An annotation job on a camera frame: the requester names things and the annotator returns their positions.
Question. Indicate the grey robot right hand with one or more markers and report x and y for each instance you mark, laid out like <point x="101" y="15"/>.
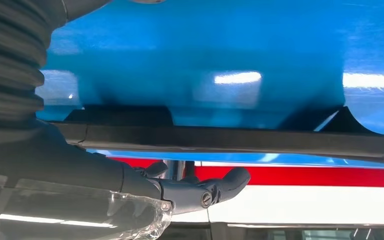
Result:
<point x="62" y="172"/>

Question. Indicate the blue metal shelf rack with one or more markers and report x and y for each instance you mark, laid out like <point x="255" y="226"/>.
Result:
<point x="212" y="39"/>

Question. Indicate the white vehicle with red stripe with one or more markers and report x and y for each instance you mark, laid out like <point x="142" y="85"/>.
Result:
<point x="311" y="205"/>

